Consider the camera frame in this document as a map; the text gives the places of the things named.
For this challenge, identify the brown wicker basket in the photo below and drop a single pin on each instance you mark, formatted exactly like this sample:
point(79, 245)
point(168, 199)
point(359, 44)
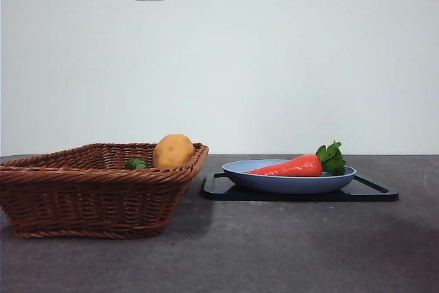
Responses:
point(85, 200)

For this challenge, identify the yellow-brown potato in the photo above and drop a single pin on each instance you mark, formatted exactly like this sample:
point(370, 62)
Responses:
point(173, 151)

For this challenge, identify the green chili pepper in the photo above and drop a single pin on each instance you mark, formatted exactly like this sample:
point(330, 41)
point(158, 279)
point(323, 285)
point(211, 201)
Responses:
point(136, 164)

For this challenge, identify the blue round plate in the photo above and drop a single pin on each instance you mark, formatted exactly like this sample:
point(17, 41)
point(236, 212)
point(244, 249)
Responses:
point(288, 184)

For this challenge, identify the black rectangular tray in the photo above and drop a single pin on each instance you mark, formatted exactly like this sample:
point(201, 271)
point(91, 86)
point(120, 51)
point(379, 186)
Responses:
point(308, 197)

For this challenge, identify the orange carrot with green leaves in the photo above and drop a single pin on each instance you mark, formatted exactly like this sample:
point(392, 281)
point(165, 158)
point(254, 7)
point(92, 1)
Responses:
point(295, 166)

